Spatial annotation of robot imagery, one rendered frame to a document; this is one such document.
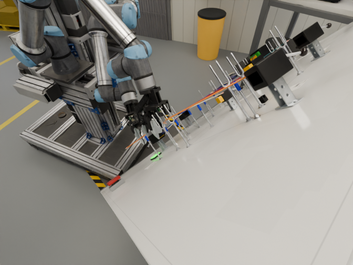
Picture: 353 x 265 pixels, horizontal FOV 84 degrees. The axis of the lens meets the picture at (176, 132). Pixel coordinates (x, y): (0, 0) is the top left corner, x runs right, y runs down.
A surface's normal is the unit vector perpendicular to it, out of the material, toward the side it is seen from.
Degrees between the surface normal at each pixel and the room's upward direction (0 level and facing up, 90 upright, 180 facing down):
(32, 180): 0
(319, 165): 53
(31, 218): 0
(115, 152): 0
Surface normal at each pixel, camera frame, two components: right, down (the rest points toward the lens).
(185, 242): -0.56, -0.82
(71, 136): -0.02, -0.65
